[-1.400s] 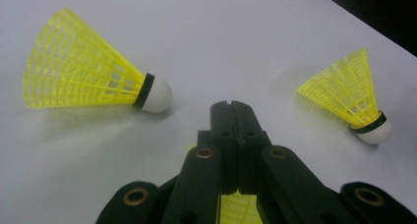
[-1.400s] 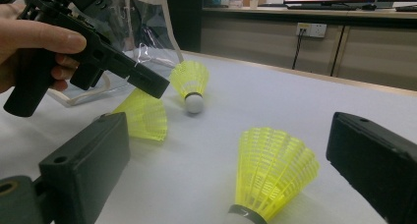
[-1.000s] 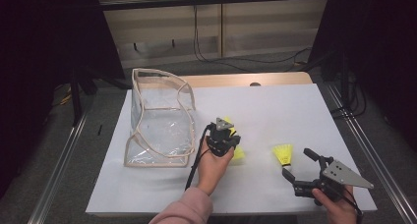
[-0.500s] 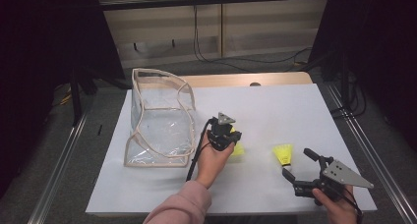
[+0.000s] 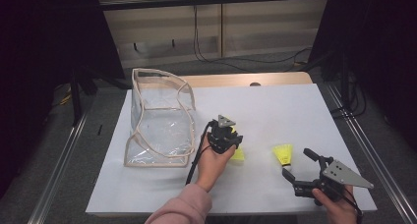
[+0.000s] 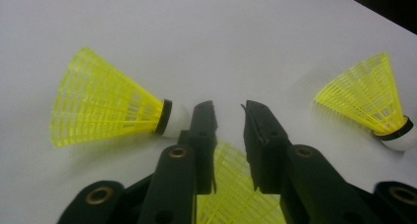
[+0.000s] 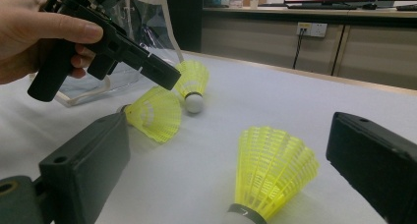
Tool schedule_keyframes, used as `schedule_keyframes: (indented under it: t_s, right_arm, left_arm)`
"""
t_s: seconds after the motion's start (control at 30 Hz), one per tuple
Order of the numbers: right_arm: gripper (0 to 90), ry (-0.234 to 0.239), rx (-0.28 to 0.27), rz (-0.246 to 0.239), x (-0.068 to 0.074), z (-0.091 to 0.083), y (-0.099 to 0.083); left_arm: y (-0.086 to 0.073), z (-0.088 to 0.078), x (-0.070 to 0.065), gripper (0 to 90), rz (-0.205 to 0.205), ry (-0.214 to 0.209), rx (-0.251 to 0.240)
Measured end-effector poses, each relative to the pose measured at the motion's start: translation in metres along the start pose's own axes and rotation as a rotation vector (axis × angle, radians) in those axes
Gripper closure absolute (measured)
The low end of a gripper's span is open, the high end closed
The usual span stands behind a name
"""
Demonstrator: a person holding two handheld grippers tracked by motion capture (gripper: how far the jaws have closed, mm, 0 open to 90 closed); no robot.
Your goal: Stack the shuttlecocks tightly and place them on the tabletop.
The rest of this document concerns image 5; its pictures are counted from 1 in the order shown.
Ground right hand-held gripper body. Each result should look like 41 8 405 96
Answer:
293 155 375 202

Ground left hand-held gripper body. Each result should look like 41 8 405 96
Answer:
207 114 237 154

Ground person's left hand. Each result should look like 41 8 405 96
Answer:
196 137 237 193

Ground person's right hand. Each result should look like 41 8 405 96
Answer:
311 185 362 224

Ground white table sheet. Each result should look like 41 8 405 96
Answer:
85 84 378 217

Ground clear bag with beige trim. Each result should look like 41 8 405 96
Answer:
123 68 197 169

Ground black curtain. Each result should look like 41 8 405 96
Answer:
308 0 417 149
0 0 126 198

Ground black horizontal bar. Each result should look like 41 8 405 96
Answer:
99 0 332 12

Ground black stand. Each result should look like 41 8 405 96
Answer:
70 66 99 127

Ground left hand-held gripper cable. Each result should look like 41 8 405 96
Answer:
185 120 216 186

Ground hand-held gripper cable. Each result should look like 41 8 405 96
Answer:
342 186 364 224
185 120 216 186

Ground metal floor rail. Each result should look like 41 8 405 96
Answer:
326 83 417 224
28 112 89 224

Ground right hand-held gripper cable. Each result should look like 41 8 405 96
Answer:
342 186 364 224

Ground black floor cables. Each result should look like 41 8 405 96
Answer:
328 73 368 120

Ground black hanging wall cable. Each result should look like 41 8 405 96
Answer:
192 4 313 73

